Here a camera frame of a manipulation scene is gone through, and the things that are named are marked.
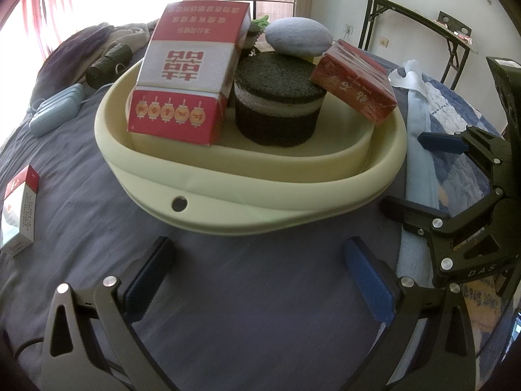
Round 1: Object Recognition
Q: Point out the pale blue plastic case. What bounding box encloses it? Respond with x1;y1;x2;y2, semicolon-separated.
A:
30;83;87;138

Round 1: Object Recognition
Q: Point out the metal bed rail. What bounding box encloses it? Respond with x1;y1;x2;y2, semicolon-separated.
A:
250;0;296;21

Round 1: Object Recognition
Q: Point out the long red box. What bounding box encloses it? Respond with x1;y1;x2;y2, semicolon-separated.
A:
310;39;398;127

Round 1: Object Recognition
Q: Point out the small red white cigarette pack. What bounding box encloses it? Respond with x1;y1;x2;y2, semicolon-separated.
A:
0;165;40;258

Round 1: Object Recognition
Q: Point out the pale yellow plastic basin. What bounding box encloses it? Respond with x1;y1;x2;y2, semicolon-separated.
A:
94;55;408;237

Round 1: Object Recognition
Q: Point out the thin black cable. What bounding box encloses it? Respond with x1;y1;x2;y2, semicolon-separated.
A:
11;335;46;361

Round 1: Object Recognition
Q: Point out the black-legged folding table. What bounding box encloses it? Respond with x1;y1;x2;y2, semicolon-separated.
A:
354;0;481;90

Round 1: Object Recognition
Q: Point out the red and white cigarette box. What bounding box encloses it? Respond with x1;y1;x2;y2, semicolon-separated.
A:
127;2;252;146

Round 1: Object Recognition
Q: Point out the dark purple blanket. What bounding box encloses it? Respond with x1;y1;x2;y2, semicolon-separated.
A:
30;22;119;102

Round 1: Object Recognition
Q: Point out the light blue blanket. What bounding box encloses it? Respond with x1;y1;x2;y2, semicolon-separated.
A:
388;60;452;294

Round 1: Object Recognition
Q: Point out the blue and white quilt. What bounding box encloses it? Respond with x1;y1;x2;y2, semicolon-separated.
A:
421;77;521;375

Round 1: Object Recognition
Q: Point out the dark grey bed sheet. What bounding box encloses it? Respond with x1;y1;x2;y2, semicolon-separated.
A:
0;49;412;391

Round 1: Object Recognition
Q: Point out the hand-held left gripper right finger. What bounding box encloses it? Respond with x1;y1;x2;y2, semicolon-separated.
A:
343;236;477;391

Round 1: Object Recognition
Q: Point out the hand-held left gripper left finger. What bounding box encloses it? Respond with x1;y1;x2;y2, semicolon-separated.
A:
38;236;180;391

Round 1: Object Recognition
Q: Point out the dark green rolled bundle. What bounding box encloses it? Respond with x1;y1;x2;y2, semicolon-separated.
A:
85;43;135;89

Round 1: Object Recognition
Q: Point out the black holder with holes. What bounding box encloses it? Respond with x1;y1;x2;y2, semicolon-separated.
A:
437;11;472;37

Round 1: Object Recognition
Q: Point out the white cloth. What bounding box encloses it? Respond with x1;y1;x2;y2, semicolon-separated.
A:
388;60;426;89

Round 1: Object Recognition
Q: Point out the pale grey-blue pebble cushion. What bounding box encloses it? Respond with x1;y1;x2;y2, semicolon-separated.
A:
265;16;334;63

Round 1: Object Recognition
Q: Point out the red striped curtain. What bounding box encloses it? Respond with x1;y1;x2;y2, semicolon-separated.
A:
0;0;82;102

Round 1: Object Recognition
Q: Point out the beige cloth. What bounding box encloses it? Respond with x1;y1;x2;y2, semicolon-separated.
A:
92;18;157;55

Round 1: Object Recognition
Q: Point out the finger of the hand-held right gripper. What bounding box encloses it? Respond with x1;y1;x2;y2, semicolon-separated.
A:
418;126;509;190
380;189;507;273

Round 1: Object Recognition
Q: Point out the dark grey round sponge block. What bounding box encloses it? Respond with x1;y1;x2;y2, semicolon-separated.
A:
234;51;327;148

